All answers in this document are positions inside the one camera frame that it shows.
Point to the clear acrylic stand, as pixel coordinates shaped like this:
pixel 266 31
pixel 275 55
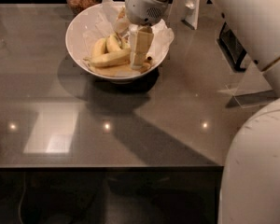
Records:
pixel 246 89

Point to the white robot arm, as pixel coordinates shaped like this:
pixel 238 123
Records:
pixel 250 186

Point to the small right banana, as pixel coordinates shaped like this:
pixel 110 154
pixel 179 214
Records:
pixel 148 59

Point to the white ceramic bowl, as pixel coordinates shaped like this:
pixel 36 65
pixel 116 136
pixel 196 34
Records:
pixel 77 34

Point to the yellow banana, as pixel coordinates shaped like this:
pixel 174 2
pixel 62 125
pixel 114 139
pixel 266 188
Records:
pixel 113 43
pixel 124 70
pixel 99 48
pixel 109 59

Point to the crumpled white paper liner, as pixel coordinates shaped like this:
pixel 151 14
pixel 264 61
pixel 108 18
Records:
pixel 123 47

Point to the top front yellow banana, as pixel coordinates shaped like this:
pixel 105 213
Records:
pixel 109 59

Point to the left rear yellow banana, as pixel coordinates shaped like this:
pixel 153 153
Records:
pixel 99 48

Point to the bottom front yellow banana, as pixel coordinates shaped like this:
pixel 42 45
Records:
pixel 124 70

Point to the middle rear yellow banana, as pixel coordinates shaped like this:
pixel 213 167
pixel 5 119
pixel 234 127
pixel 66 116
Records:
pixel 113 43

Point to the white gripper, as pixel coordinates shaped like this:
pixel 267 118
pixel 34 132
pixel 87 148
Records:
pixel 142 8

